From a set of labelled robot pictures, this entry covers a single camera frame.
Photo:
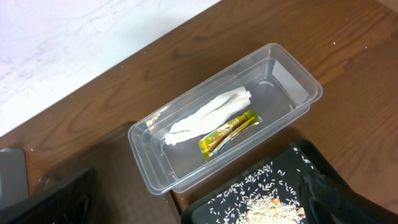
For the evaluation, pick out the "dark brown serving tray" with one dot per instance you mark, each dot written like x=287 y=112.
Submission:
x=123 y=196

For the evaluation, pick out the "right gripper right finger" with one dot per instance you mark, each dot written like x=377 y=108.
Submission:
x=325 y=201

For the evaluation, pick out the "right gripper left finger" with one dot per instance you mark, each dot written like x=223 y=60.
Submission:
x=73 y=200

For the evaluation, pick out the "clear plastic bin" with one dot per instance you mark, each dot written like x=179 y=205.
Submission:
x=281 y=91

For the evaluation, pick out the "black waste tray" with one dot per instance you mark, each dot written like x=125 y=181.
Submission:
x=322 y=166

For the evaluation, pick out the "white napkin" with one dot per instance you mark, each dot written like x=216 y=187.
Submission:
x=209 y=117

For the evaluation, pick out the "rice and food scraps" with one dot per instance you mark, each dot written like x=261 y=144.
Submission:
x=267 y=194

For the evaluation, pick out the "green snack wrapper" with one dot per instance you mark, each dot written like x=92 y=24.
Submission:
x=212 y=143

